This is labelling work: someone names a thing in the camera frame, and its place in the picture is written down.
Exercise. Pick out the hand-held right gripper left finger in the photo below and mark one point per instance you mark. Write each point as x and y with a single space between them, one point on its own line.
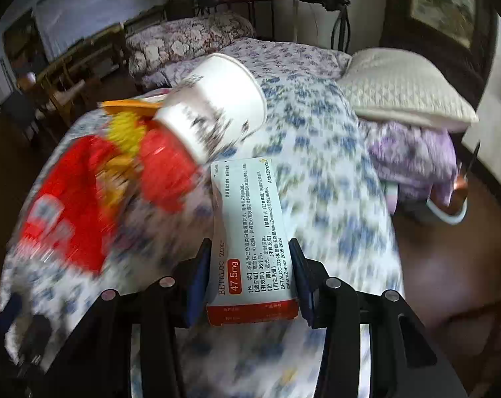
198 282

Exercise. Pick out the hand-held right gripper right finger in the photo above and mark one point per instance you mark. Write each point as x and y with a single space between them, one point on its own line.
304 286

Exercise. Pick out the white medicine box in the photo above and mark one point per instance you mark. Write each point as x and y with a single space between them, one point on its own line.
250 224

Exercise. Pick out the red snack bag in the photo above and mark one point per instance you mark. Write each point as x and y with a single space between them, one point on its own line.
80 199

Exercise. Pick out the white paper cup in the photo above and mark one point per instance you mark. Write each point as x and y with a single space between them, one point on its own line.
217 103

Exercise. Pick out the blue floral bedsheet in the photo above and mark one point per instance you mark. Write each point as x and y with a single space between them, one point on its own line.
316 153

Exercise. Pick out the light blue plastic basin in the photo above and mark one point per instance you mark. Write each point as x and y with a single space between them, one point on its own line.
441 215

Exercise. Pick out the purple folded quilt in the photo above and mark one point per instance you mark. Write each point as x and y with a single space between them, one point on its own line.
408 153

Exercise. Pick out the brown bowl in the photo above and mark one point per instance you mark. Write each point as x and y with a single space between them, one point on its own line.
459 195

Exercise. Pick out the cream quilted pillow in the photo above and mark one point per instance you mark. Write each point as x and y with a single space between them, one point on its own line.
399 87

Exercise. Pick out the maroon floral pillow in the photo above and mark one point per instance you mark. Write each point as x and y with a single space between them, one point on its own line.
180 41

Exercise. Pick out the wooden slatted chair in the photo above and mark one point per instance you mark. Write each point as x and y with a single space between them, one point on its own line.
68 66

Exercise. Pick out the framed picture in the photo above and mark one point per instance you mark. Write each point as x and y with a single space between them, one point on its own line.
441 0

